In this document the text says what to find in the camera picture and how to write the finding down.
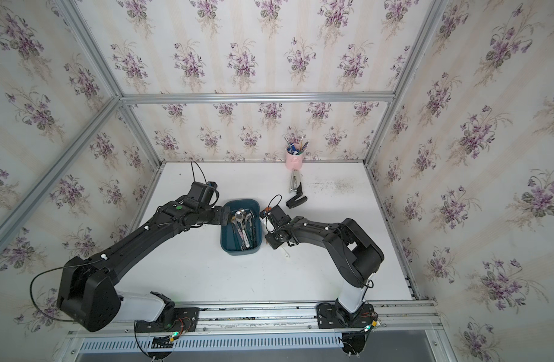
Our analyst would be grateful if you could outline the black stapler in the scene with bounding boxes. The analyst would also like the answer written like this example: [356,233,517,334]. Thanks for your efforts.
[286,183,308,209]

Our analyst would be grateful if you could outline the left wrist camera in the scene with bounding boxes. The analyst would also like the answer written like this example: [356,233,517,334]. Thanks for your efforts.
[183,181,219,211]

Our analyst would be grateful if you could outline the pink pen holder cup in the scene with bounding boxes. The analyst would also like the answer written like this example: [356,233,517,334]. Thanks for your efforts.
[285,152,304,171]

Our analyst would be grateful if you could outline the small silver spoon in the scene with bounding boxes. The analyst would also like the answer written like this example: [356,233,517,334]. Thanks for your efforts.
[235,209,246,235]

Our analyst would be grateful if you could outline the large silver spoon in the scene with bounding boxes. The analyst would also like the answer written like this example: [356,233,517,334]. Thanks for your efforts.
[245,211,258,249]

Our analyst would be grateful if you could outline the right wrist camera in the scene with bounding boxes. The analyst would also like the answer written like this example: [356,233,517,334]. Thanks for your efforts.
[264,205,291,232]

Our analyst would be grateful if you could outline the teal plastic storage box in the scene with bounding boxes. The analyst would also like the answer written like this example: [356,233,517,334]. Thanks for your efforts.
[220,198,263,256]

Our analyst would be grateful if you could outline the pens in cup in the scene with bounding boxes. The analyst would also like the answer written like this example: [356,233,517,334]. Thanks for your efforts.
[286,140,309,155]

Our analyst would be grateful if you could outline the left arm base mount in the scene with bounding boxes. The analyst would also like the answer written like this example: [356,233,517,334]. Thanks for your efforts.
[135,307,201,333]

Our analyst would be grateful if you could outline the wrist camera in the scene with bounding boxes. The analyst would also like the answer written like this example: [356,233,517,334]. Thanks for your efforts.
[183,181,219,211]
[264,205,291,232]

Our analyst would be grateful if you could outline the white slotted cable duct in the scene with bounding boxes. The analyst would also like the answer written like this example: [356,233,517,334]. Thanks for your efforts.
[79,332,343,354]

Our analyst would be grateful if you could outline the silver spoon teal handle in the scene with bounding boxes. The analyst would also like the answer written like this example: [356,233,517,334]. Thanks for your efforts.
[231,217,246,250]

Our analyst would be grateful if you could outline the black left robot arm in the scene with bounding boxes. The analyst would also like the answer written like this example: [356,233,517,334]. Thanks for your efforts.
[57,201,230,332]

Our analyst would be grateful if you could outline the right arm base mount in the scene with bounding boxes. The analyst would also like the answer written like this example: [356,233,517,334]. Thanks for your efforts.
[316,301,379,330]

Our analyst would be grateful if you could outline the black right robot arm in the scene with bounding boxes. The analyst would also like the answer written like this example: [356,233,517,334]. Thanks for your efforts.
[264,211,385,315]

